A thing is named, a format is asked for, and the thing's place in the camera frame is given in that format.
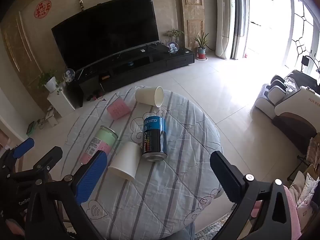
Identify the black flat television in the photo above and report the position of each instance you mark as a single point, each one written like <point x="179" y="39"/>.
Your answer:
<point x="105" y="30"/>

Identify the black stand lamp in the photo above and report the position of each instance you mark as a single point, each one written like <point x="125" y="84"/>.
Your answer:
<point x="305" y="60"/>

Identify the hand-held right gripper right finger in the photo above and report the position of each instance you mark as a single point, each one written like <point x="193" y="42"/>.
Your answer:
<point x="228" y="177"/>

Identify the pink cloth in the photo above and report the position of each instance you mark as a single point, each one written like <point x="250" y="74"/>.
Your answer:
<point x="293" y="217"/>

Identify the white power strip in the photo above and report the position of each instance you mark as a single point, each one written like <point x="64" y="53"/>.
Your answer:
<point x="50" y="115"/>

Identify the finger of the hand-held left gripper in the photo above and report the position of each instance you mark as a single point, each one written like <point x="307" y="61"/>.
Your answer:
<point x="50" y="157"/>
<point x="23" y="147"/>

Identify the white side cabinet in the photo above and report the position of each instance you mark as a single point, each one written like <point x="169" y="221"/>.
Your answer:
<point x="61" y="102"/>

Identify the grey curtain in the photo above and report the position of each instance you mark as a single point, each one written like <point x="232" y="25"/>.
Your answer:
<point x="240" y="17"/>

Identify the striped quilted table cover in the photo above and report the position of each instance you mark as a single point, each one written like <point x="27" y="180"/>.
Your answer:
<point x="175" y="180"/>

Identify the pebble floor mat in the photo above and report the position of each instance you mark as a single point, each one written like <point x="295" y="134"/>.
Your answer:
<point x="217" y="226"/>

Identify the crystal ball ornament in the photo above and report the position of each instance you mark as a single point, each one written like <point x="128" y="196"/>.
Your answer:
<point x="173" y="47"/>
<point x="69" y="75"/>

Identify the round red paper cutting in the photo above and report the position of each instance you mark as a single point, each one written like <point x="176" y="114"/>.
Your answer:
<point x="42" y="8"/>

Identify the green and pink can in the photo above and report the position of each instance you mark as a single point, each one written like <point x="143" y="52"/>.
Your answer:
<point x="100" y="142"/>

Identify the potted plant in white pot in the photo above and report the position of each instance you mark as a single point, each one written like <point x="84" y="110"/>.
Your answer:
<point x="51" y="83"/>

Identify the black television stand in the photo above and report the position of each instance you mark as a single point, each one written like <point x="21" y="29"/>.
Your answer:
<point x="140" y="67"/>

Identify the white paper cup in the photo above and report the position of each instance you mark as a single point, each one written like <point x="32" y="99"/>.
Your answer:
<point x="146" y="96"/>
<point x="125" y="161"/>

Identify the black speaker box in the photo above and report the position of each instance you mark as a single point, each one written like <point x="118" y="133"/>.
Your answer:
<point x="75" y="95"/>

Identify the small leafy plant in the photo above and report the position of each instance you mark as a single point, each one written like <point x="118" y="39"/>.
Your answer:
<point x="175" y="33"/>

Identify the pink box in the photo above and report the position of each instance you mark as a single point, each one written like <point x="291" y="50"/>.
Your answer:
<point x="118" y="110"/>

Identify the potted plant in red pot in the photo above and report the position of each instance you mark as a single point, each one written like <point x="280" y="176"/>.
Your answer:
<point x="201" y="51"/>

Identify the printed cushion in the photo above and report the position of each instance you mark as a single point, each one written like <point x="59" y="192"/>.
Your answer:
<point x="306" y="192"/>

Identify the green plastic tray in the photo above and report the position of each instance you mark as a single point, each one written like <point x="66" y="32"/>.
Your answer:
<point x="31" y="128"/>

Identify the hanging wall ornament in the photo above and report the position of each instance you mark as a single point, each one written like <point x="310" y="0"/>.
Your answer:
<point x="80" y="3"/>

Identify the blue and black can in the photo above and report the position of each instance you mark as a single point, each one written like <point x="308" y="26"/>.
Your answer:
<point x="153" y="140"/>

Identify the blue round tin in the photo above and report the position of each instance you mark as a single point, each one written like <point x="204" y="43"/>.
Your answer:
<point x="130" y="63"/>

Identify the white standing air conditioner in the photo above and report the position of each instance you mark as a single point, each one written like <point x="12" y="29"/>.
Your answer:
<point x="223" y="17"/>

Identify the white and brown massage chair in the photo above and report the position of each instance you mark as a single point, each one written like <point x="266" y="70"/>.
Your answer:
<point x="295" y="105"/>

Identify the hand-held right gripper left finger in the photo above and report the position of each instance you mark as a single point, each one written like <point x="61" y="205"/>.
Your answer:
<point x="91" y="177"/>

